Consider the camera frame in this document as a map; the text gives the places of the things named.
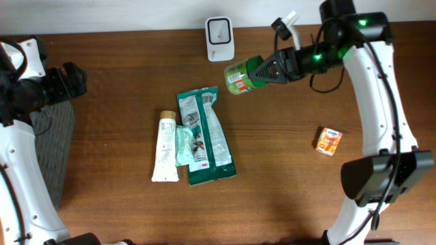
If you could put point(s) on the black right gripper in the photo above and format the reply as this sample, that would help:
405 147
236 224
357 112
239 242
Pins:
286 65

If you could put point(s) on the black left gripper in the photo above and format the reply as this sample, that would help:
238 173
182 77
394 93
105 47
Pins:
63 92

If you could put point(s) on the green lid seasoning jar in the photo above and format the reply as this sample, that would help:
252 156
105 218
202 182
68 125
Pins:
237 76

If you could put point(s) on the orange Kleenex tissue pack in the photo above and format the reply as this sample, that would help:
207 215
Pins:
328 141

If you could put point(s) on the green white package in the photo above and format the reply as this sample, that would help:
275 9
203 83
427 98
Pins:
211 152

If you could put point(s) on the light green small pouch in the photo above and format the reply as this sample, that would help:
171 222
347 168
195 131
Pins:
183 140

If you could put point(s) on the white tube beige cap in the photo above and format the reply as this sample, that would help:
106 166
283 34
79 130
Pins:
165 155

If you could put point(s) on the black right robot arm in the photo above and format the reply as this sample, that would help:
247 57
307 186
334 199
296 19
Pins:
392 162

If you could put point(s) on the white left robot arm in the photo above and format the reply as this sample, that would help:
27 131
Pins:
28 85

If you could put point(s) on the white barcode scanner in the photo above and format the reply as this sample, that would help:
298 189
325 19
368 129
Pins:
219 39

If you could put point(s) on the grey plastic mesh basket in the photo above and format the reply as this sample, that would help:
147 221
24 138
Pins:
53 129

